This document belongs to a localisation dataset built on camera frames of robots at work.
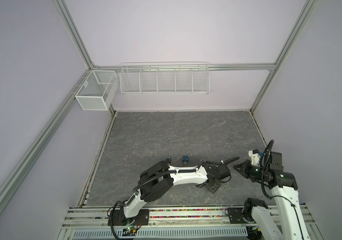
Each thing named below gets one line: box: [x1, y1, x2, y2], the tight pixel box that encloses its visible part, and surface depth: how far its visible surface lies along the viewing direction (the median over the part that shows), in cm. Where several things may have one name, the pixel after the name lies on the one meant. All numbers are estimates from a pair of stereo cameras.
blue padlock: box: [182, 151, 192, 162], surface depth 96 cm
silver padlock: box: [166, 154, 174, 164], surface depth 96 cm
